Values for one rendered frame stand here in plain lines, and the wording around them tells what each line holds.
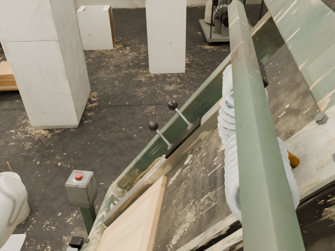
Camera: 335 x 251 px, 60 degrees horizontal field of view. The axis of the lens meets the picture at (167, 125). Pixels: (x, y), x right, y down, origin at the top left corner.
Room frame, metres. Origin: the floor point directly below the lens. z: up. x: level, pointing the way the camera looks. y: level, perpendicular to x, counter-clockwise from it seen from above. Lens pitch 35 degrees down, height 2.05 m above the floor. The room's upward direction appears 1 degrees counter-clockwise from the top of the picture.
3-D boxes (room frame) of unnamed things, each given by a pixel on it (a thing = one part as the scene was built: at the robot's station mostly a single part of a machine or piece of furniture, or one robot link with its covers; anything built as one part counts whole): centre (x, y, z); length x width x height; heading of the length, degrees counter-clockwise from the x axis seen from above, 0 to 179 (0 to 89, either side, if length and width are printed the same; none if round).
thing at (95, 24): (5.74, 1.32, 0.36); 0.58 x 0.45 x 0.72; 92
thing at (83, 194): (1.12, 0.48, 0.84); 0.12 x 0.12 x 0.18; 81
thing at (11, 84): (4.02, 2.28, 0.15); 0.61 x 0.52 x 0.31; 2
